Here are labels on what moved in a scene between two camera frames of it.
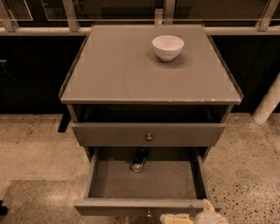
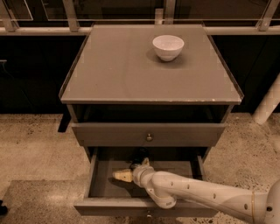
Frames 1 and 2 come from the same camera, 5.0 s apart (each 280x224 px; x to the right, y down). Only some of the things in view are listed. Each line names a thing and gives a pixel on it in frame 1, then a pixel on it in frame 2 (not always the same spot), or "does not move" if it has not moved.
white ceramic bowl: (168, 47) does not move
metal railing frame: (268, 24) does not move
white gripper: (210, 218) to (137, 173)
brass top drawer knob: (149, 137) does not move
